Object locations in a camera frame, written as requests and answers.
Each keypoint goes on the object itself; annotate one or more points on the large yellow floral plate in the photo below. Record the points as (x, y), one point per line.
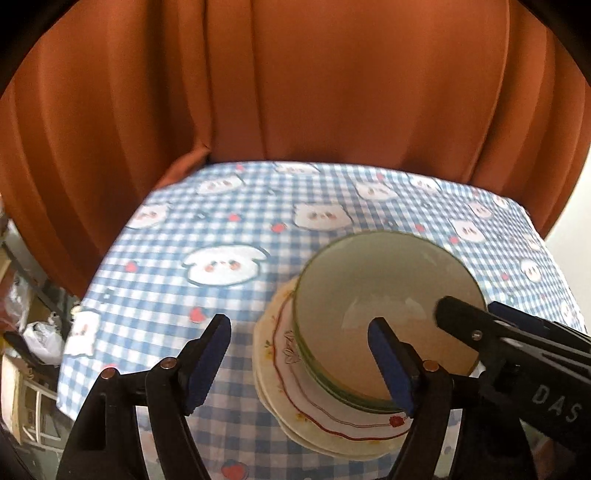
(323, 451)

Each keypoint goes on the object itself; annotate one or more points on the white plate red rim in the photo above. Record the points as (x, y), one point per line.
(300, 392)

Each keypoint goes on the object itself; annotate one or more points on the small scalloped yellow floral plate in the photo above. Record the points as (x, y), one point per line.
(266, 351)

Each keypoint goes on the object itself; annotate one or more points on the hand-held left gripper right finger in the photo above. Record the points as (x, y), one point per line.
(392, 364)

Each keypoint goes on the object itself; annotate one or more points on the blue checkered bear tablecloth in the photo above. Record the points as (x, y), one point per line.
(207, 230)

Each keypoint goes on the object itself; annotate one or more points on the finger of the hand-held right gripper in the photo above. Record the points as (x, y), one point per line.
(531, 321)
(461, 314)

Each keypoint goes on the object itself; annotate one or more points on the wooden shelf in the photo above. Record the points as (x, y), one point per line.
(11, 364)

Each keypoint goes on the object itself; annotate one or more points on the orange curtain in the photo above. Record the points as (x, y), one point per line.
(295, 83)

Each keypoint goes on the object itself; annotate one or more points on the clear plastic bag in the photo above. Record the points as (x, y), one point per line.
(18, 295)

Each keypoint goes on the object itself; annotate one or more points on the white plastic bag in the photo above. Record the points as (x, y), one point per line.
(42, 340)

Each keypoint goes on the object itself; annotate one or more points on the white frame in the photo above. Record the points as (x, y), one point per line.
(39, 410)

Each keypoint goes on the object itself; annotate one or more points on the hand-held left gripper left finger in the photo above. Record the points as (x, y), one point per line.
(210, 364)

